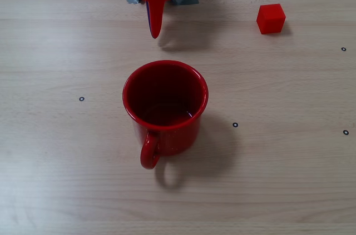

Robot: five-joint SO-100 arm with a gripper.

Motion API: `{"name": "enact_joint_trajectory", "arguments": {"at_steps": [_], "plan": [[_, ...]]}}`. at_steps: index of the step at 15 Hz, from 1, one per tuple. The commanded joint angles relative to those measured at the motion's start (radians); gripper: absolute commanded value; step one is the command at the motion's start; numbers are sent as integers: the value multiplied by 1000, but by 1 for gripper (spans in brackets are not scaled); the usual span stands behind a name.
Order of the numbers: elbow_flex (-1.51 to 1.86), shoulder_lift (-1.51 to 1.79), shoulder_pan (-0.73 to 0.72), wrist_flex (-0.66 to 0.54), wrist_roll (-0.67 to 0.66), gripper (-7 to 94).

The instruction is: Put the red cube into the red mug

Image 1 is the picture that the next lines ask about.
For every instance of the red enamel mug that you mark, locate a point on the red enamel mug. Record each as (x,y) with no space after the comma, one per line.
(169,140)

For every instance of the red cube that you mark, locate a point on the red cube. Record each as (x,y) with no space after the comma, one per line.
(271,19)

